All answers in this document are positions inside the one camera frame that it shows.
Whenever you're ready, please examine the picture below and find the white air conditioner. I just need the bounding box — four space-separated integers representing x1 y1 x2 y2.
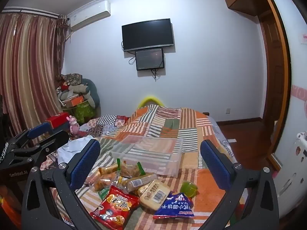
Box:
69 0 111 31

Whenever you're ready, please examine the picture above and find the orange biscuit packet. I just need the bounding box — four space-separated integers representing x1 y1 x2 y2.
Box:
98 164 120 176

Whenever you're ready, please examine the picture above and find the pink wall sticker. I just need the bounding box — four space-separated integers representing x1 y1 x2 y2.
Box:
291 85 307 116

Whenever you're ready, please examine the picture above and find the striped red curtain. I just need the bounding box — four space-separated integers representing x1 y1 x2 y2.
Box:
0 13 67 144

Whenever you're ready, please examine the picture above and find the blue snack packet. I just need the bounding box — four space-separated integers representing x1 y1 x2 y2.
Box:
153 192 195 219

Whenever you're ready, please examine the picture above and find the grey plush cushion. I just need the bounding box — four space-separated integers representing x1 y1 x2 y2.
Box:
58 78 100 109

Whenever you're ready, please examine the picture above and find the green patterned box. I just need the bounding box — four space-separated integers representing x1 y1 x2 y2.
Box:
73 101 94 124

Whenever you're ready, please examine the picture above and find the checked floral bedsheet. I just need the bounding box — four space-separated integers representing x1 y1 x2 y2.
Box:
79 114 130 138

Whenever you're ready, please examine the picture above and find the red snack packet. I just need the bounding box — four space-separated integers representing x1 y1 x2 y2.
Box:
90 186 140 230

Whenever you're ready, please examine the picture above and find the small black wall monitor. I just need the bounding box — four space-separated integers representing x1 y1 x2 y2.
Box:
135 48 165 71

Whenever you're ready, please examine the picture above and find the green jelly cup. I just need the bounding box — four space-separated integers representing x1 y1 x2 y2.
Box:
180 181 199 200

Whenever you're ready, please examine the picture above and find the white appliance with stickers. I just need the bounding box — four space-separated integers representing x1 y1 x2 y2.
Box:
272 131 307 206

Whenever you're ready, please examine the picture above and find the orange cardboard box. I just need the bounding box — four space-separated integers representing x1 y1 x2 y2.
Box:
63 95 86 107

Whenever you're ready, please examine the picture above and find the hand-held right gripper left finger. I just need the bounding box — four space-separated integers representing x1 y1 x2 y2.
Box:
21 138 101 230

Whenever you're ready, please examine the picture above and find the yellow curved object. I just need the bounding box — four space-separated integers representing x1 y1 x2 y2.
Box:
137 95 164 108

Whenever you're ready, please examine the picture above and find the cracker packet with green ends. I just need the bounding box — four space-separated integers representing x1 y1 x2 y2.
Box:
116 158 146 179

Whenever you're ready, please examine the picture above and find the wooden door frame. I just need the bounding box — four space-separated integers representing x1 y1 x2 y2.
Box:
256 0 292 173

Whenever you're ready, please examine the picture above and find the pink plush toy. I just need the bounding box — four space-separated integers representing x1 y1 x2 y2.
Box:
68 115 80 135

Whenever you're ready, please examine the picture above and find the clear plastic container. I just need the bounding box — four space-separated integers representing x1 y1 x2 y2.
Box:
110 135 184 178

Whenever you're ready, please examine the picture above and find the red box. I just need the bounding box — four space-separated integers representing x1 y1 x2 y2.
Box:
45 112 70 129

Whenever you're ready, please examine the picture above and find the floral cloth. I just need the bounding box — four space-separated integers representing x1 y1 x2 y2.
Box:
60 73 83 87

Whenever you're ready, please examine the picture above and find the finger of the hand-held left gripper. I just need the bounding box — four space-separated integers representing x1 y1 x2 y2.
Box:
10 131 70 171
8 122 54 149

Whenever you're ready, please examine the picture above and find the beige cake packet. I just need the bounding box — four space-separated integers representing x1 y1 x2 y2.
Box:
139 179 171 210

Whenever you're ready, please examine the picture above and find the orange puff snack packet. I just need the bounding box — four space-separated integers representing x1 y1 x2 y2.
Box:
85 172 120 192

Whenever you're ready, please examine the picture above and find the long clear biscuit packet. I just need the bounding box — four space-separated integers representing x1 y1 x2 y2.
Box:
120 172 159 193

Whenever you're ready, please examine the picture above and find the black wall television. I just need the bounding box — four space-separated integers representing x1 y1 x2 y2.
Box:
121 18 174 52

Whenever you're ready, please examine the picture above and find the white curtain rail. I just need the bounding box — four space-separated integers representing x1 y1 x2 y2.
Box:
2 7 61 20

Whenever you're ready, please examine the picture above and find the white plastic bag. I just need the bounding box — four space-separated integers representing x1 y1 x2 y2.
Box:
57 135 94 164

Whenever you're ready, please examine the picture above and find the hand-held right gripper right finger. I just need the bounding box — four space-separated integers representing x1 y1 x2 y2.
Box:
199 139 280 230

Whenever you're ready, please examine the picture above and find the striped patchwork quilt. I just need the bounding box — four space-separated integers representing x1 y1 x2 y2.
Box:
41 104 248 230

